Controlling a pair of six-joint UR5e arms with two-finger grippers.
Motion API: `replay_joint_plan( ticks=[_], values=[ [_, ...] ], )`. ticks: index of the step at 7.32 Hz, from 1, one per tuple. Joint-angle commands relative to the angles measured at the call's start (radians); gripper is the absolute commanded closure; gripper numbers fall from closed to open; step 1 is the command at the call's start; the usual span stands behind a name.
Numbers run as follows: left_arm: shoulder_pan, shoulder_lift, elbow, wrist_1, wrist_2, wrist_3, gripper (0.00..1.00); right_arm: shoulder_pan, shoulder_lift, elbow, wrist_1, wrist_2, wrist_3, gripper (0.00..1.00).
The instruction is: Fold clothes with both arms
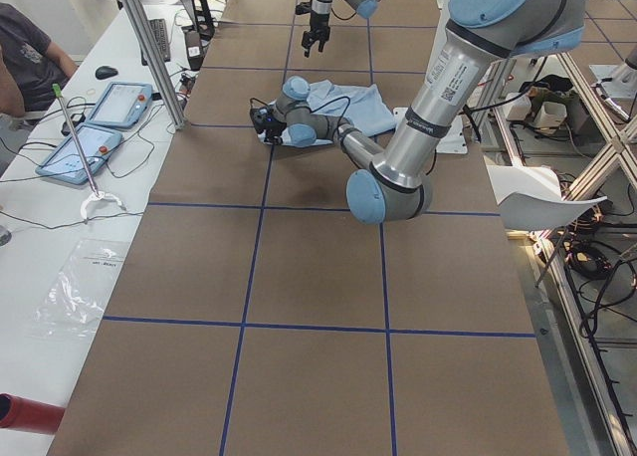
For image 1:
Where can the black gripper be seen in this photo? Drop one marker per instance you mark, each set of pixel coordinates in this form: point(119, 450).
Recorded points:
point(275, 127)
point(318, 24)

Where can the light blue button shirt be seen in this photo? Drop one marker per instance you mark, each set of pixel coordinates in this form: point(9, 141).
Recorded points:
point(348, 107)

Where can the seated person dark shirt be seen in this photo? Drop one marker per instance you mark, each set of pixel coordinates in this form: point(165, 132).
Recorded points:
point(31, 63)

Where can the blue teach pendant far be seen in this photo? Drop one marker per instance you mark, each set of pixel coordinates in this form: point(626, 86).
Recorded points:
point(121, 105)

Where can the reacher grabber stick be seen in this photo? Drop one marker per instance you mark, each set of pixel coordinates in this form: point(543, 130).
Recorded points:
point(96, 195)

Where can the grey aluminium frame post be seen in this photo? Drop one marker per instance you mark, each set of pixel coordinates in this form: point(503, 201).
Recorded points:
point(139, 22)

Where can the blue teach pendant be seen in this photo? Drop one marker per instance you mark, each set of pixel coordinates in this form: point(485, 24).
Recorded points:
point(121, 105)
point(65, 163)

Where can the red cylinder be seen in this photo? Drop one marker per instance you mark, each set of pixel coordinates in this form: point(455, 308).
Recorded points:
point(27, 415)

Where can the black computer mouse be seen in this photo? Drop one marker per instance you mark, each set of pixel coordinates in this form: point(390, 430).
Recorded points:
point(105, 72)

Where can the clear plastic bag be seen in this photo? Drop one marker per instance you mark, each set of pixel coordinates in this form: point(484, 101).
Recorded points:
point(76, 302)

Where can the black keyboard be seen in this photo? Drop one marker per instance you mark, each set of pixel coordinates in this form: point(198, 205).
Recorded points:
point(160, 34)

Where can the blue teach pendant near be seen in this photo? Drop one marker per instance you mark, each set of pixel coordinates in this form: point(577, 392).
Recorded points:
point(65, 163)

